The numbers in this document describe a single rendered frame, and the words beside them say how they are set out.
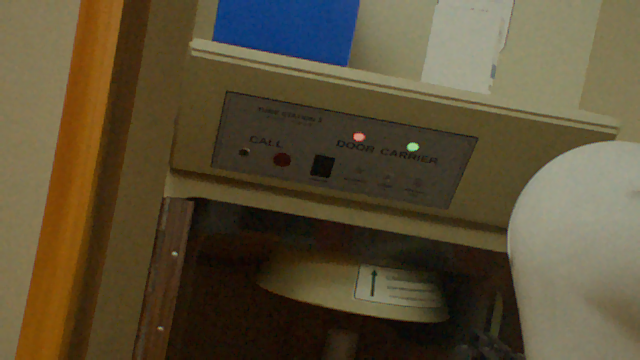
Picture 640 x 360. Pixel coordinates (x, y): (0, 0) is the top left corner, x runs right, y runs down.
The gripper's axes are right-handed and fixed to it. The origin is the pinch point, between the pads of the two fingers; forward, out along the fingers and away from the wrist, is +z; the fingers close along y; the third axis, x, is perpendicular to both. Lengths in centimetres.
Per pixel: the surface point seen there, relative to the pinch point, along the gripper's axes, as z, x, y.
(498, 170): -2.3, -14.7, 2.5
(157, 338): 3.6, 3.5, 25.6
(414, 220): 4.8, -9.3, 6.8
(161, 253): 3.6, -3.2, 26.6
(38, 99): 48, -12, 42
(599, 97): 48, -24, -19
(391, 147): -2.7, -14.9, 11.0
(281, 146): -1.2, -13.4, 19.2
